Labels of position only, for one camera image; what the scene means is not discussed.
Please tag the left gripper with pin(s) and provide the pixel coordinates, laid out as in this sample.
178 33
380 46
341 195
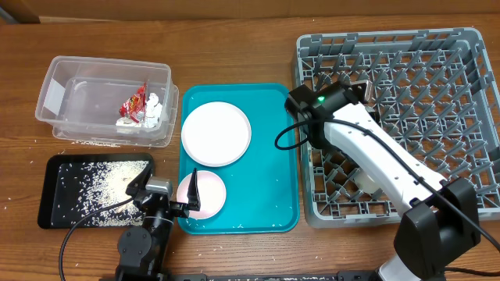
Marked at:
182 209

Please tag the pink bowl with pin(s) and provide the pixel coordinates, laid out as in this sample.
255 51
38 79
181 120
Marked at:
212 193

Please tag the white plate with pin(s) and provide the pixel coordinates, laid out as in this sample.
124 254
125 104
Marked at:
216 134

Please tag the white napkin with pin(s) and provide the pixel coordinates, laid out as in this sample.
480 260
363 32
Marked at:
153 111

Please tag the red foil wrapper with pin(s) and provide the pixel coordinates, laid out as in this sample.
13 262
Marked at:
134 107

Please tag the white cup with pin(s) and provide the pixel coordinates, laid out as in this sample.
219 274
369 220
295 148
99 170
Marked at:
365 183

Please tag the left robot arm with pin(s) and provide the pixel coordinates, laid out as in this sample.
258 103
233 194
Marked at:
142 248

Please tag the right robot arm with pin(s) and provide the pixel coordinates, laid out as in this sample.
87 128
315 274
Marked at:
439 218

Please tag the grey dishwasher rack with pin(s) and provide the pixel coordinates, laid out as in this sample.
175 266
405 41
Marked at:
434 92

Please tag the spilled rice pile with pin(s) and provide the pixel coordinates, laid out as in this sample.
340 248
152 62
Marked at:
82 188

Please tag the black tray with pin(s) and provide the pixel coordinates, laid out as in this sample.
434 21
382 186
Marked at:
126 215

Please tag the teal serving tray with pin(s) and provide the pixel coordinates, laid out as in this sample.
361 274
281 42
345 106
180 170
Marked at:
262 185

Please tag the clear plastic bin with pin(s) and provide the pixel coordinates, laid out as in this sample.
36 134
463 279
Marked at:
81 98

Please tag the black rail at bottom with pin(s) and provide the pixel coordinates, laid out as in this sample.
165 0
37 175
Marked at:
339 276

